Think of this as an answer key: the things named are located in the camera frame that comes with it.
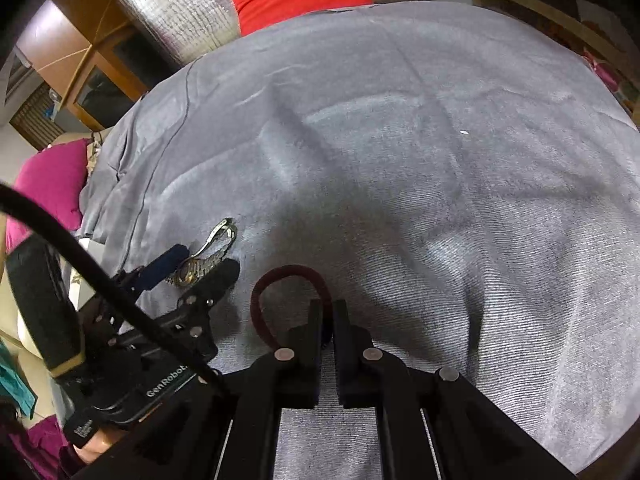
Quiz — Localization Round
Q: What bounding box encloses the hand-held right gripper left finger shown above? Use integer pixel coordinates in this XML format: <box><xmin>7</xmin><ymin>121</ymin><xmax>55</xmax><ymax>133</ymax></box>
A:
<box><xmin>90</xmin><ymin>299</ymin><xmax>326</xmax><ymax>480</ymax></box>

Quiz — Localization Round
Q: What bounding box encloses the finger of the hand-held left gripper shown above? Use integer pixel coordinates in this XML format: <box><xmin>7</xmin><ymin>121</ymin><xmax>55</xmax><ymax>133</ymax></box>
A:
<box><xmin>175</xmin><ymin>259</ymin><xmax>241</xmax><ymax>326</ymax></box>
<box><xmin>112</xmin><ymin>244</ymin><xmax>190</xmax><ymax>293</ymax></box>

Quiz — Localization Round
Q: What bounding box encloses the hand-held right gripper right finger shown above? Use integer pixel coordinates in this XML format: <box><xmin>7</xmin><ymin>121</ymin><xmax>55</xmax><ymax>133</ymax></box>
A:
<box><xmin>333</xmin><ymin>300</ymin><xmax>576</xmax><ymax>480</ymax></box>

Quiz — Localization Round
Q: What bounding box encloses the silver wristwatch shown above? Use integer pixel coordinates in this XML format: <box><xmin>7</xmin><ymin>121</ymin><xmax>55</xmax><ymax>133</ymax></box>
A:
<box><xmin>167</xmin><ymin>217</ymin><xmax>238</xmax><ymax>288</ymax></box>

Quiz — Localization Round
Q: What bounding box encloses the maroon ring bangle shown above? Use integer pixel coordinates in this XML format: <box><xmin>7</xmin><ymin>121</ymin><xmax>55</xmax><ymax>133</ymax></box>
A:
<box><xmin>250</xmin><ymin>265</ymin><xmax>333</xmax><ymax>351</ymax></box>

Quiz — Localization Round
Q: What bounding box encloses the person's left forearm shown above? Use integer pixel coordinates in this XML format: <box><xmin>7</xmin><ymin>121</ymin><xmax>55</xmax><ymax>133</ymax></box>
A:
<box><xmin>0</xmin><ymin>395</ymin><xmax>101</xmax><ymax>480</ymax></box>

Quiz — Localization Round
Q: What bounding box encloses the person's left hand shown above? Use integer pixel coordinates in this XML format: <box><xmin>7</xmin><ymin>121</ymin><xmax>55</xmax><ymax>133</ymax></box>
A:
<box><xmin>75</xmin><ymin>422</ymin><xmax>126</xmax><ymax>466</ymax></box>

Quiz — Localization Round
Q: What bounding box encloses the beige leather sofa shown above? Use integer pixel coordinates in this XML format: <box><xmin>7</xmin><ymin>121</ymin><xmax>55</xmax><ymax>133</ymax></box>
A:
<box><xmin>0</xmin><ymin>215</ymin><xmax>23</xmax><ymax>341</ymax></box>

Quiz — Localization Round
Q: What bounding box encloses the white flat box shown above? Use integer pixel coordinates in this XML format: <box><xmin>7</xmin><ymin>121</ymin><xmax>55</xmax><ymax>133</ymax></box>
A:
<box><xmin>65</xmin><ymin>237</ymin><xmax>108</xmax><ymax>311</ymax></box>

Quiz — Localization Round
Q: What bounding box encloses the teal cloth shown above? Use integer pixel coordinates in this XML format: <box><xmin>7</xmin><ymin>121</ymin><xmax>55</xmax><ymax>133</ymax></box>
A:
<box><xmin>0</xmin><ymin>340</ymin><xmax>38</xmax><ymax>418</ymax></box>

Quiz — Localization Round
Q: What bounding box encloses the pink cushion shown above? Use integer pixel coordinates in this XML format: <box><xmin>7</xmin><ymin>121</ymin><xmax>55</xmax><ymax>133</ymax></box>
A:
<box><xmin>5</xmin><ymin>139</ymin><xmax>93</xmax><ymax>253</ymax></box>

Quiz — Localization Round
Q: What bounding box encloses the wooden lattice window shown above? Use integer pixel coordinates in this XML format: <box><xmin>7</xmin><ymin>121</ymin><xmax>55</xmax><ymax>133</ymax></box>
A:
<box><xmin>9</xmin><ymin>85</ymin><xmax>66</xmax><ymax>151</ymax></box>

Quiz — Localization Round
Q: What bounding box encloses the grey cloth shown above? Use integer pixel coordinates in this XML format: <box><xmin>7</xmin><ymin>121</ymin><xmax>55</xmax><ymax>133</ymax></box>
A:
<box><xmin>75</xmin><ymin>0</ymin><xmax>640</xmax><ymax>480</ymax></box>

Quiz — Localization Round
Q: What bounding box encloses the wooden cabinet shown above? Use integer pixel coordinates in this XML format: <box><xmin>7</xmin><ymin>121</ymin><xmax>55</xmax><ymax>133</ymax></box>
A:
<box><xmin>15</xmin><ymin>0</ymin><xmax>131</xmax><ymax>103</ymax></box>
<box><xmin>65</xmin><ymin>25</ymin><xmax>151</xmax><ymax>133</ymax></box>

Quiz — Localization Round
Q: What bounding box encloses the silver insulation mat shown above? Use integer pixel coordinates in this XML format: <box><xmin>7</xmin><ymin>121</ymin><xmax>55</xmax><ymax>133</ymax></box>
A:
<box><xmin>120</xmin><ymin>0</ymin><xmax>418</xmax><ymax>68</ymax></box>

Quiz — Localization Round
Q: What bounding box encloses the wooden shelf table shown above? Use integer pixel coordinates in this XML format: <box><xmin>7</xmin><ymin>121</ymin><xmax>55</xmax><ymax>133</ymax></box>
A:
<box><xmin>470</xmin><ymin>0</ymin><xmax>640</xmax><ymax>126</ymax></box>

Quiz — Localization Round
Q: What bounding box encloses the black cable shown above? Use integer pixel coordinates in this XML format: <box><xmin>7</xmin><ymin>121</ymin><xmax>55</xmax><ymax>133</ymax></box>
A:
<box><xmin>0</xmin><ymin>182</ymin><xmax>226</xmax><ymax>396</ymax></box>

